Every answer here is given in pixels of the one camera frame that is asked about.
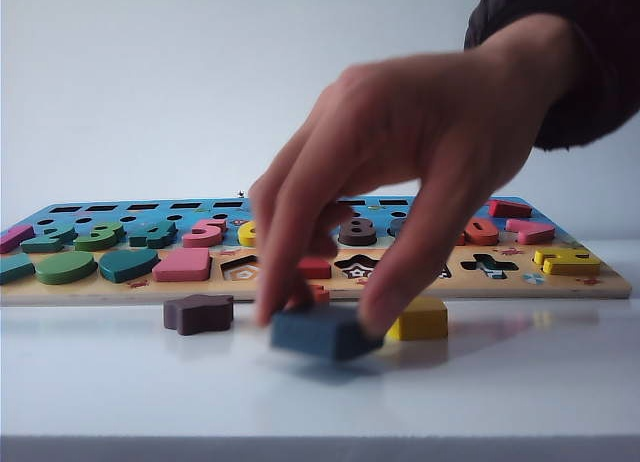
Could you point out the teal heart block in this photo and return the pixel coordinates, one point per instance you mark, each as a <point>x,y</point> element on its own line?
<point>127,266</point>

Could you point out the pink square block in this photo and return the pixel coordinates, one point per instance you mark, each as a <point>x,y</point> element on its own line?
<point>182,266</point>

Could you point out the teal number two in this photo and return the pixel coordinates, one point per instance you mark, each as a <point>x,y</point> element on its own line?
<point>47,241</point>

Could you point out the brown number eight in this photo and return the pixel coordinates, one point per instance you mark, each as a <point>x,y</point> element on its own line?
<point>357,232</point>

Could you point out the pink number five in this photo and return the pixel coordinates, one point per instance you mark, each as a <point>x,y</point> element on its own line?
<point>202,238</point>

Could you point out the brown star block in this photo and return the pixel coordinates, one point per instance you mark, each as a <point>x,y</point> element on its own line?
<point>200,314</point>

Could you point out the red minus sign block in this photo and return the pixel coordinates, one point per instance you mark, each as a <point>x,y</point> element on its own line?
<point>510,209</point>

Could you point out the orange number ten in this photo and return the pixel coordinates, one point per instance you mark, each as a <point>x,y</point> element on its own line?
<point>480,232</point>

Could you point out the dark blue square block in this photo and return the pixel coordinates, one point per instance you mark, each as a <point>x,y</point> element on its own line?
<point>320,334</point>

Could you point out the person's bare hand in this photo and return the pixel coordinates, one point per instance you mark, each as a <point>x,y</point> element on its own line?
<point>425,132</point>

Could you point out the yellow number six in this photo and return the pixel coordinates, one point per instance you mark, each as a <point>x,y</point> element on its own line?
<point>246,234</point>

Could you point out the dark blue number nine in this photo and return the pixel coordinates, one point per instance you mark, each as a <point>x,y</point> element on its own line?
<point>400,227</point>

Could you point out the pink number one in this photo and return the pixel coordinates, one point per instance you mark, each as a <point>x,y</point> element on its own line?
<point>14,239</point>

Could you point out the orange cross block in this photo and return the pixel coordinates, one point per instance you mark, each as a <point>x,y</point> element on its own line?
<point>320,294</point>

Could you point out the teal flat shape block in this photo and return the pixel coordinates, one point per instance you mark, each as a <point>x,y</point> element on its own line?
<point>15,271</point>

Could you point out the green oval block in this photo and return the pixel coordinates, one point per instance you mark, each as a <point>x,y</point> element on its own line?
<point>65,269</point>

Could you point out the yellow equals sign block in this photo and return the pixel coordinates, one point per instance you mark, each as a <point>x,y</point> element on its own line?
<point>567,264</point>

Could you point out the pink greater-than sign block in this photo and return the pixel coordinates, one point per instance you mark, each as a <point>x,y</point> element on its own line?
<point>530,232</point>

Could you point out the red triangle block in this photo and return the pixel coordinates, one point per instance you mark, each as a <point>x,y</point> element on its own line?
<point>315,268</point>

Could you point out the wooden number shape puzzle board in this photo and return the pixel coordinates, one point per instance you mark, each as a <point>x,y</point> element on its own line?
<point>320,289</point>

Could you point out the forearm in dark knitted sleeve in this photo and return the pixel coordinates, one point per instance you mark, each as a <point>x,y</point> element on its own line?
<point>610,57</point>

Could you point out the green number three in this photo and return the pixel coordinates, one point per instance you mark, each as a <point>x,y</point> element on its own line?
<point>100,238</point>

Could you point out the yellow pentagon block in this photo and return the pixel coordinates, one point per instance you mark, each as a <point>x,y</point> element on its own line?
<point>422,322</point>

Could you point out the teal number four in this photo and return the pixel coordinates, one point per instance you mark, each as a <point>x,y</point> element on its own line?
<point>152,237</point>

